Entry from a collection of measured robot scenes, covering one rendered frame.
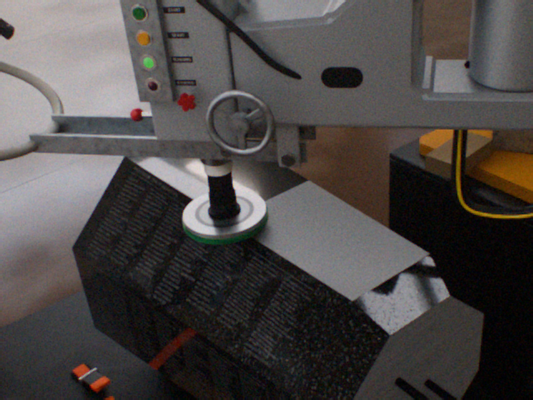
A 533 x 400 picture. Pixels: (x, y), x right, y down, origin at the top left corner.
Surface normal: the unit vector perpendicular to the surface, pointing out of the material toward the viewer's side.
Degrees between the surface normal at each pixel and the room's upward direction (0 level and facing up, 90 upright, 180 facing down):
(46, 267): 0
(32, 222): 0
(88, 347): 0
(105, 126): 90
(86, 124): 90
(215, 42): 90
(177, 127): 90
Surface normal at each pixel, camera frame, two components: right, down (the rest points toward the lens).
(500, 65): -0.61, 0.46
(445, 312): 0.60, 0.37
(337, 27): -0.24, 0.53
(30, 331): -0.09, -0.85
